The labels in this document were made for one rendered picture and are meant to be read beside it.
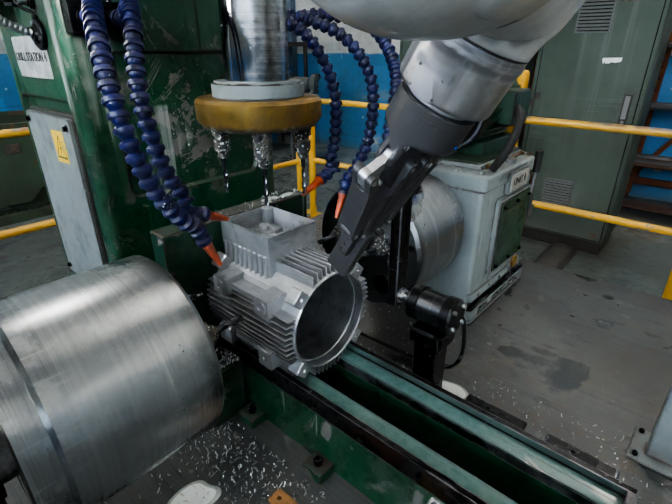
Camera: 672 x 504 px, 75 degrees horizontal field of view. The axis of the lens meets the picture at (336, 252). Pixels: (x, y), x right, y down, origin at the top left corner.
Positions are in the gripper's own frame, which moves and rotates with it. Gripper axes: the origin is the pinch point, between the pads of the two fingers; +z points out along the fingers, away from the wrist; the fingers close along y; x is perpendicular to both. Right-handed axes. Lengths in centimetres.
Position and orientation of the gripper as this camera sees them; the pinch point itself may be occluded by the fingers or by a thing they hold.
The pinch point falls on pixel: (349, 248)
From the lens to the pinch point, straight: 52.0
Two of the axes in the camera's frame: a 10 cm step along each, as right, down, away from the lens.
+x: 6.5, 6.9, -3.1
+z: -3.7, 6.5, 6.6
